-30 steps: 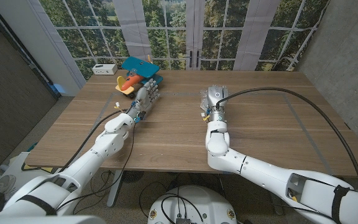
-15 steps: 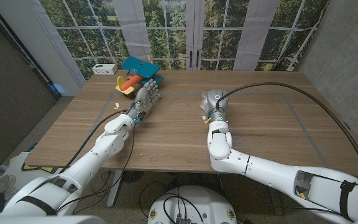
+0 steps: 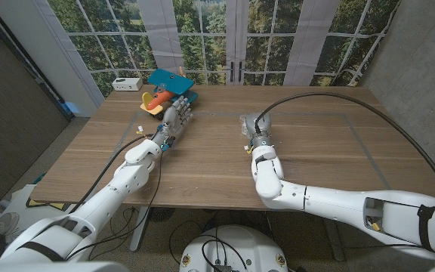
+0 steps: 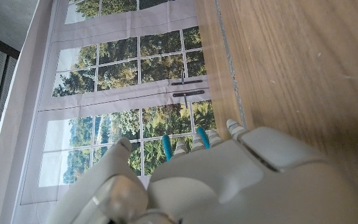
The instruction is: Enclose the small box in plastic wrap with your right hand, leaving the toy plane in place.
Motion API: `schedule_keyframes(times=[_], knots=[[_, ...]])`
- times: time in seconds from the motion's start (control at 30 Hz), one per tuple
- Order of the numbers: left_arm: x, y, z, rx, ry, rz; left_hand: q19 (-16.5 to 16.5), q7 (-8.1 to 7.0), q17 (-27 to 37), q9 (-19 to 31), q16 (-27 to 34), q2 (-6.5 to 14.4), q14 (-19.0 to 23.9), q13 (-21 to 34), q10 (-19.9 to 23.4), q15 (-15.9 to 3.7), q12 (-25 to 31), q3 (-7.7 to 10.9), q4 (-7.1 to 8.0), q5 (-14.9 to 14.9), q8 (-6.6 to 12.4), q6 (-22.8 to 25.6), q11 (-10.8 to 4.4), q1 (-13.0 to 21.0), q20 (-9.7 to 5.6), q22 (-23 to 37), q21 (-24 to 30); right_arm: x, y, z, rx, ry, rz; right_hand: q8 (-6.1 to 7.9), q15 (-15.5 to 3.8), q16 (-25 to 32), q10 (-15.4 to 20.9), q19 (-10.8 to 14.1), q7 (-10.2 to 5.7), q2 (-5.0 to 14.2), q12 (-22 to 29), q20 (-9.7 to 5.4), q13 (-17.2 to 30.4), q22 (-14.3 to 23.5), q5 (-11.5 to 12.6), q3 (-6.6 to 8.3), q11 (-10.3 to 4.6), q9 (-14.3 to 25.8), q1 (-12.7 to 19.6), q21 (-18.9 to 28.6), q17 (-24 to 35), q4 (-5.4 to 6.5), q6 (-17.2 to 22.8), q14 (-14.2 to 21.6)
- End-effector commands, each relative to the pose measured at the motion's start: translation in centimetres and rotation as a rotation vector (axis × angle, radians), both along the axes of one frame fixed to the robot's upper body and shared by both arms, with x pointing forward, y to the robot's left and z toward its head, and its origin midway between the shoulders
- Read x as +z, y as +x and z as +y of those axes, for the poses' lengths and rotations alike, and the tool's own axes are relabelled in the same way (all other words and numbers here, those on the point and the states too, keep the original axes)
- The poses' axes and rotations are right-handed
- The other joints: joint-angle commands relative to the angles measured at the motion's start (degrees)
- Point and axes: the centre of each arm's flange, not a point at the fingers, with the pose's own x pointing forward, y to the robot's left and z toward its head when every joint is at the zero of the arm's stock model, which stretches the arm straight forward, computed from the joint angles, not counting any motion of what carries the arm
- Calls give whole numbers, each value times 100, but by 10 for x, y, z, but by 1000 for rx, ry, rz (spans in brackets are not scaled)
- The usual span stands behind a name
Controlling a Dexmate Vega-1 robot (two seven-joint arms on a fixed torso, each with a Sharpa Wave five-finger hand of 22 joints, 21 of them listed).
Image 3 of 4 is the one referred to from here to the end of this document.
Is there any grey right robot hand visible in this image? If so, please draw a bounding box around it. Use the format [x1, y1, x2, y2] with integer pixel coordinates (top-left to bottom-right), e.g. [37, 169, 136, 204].
[244, 111, 274, 149]

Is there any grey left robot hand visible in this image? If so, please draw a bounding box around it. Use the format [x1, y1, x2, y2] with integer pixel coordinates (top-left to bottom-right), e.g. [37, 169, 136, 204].
[151, 94, 194, 153]

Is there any clear plastic wrap sheet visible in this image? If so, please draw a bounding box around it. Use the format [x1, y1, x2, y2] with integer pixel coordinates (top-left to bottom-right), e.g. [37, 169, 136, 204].
[239, 113, 258, 139]

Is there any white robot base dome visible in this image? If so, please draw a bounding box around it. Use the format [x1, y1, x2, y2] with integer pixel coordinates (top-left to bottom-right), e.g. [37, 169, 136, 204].
[178, 224, 289, 272]

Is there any white power strip box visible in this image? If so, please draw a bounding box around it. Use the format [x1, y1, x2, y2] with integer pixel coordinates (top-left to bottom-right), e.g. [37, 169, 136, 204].
[111, 77, 144, 92]

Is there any printed window forest backdrop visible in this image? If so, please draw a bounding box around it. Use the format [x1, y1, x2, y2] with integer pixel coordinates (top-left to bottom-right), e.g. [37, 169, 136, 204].
[46, 0, 402, 98]

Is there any grey metal table leg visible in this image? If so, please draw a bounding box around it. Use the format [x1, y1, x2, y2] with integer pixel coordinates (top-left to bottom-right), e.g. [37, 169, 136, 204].
[322, 218, 347, 263]
[129, 206, 151, 252]

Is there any white floor sheet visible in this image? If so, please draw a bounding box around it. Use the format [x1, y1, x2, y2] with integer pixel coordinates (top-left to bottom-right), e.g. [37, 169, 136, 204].
[0, 184, 79, 243]

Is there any grey sneaker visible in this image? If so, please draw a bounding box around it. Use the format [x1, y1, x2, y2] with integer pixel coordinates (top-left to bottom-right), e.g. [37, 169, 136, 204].
[0, 211, 21, 243]

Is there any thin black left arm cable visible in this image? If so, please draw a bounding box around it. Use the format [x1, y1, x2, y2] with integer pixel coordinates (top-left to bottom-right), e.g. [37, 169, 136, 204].
[64, 150, 165, 262]

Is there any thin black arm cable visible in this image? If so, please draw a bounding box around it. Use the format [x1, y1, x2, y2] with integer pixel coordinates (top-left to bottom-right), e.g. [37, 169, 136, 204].
[64, 150, 165, 262]
[353, 243, 426, 251]

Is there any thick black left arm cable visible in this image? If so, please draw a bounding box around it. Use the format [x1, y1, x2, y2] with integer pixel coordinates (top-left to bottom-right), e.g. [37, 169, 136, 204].
[69, 134, 155, 215]

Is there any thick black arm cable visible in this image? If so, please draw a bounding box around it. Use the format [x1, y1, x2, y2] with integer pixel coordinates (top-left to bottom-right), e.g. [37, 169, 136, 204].
[254, 91, 435, 211]
[69, 134, 155, 215]

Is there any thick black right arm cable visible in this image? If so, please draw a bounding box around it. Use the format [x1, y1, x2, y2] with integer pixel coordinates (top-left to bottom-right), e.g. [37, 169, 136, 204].
[254, 91, 435, 211]

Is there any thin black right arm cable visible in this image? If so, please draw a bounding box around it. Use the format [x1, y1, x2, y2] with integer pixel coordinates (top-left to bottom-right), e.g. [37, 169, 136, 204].
[353, 243, 426, 251]

